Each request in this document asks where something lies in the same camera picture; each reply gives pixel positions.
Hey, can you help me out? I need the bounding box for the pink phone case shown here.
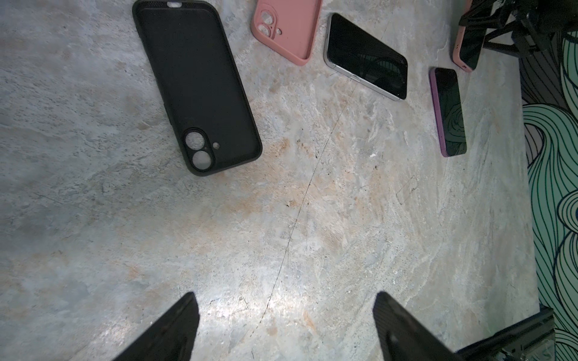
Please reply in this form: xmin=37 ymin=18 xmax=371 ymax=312
xmin=250 ymin=0 xmax=322 ymax=66
xmin=452 ymin=26 xmax=472 ymax=72

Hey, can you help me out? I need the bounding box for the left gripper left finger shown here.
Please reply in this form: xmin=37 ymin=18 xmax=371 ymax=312
xmin=114 ymin=292 xmax=200 ymax=361

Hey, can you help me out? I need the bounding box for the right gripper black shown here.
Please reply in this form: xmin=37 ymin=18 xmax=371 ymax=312
xmin=459 ymin=0 xmax=577 ymax=58

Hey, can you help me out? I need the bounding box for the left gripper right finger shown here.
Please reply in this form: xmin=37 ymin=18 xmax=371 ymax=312
xmin=373 ymin=291 xmax=461 ymax=361

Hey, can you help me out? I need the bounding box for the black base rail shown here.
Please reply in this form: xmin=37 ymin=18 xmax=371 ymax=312
xmin=456 ymin=306 xmax=556 ymax=361

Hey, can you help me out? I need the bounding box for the black phone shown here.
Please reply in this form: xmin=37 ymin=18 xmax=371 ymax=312
xmin=458 ymin=26 xmax=486 ymax=71
xmin=429 ymin=68 xmax=468 ymax=157
xmin=132 ymin=1 xmax=263 ymax=176

